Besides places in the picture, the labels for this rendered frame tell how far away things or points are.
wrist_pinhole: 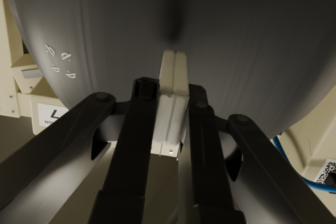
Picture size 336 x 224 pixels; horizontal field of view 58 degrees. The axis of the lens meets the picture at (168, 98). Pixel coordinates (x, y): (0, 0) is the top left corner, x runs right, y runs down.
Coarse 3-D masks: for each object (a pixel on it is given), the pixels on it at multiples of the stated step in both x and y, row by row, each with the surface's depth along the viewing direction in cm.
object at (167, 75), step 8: (168, 56) 19; (168, 64) 17; (160, 72) 17; (168, 72) 16; (160, 80) 15; (168, 80) 15; (160, 88) 15; (168, 88) 14; (160, 96) 14; (168, 96) 14; (160, 104) 14; (168, 104) 14; (160, 112) 15; (168, 112) 15; (160, 120) 15; (160, 128) 15; (160, 136) 15
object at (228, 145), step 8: (192, 88) 17; (200, 88) 17; (192, 96) 16; (200, 96) 16; (184, 120) 14; (216, 120) 14; (224, 120) 14; (184, 128) 14; (224, 128) 14; (184, 136) 14; (224, 136) 13; (224, 144) 13; (232, 144) 13; (224, 152) 14; (232, 152) 13; (240, 152) 13; (224, 160) 14; (232, 160) 14; (240, 160) 14
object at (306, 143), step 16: (320, 112) 52; (288, 128) 63; (304, 128) 56; (320, 128) 51; (288, 144) 62; (304, 144) 56; (320, 144) 51; (304, 160) 55; (320, 160) 53; (304, 176) 55; (320, 192) 57
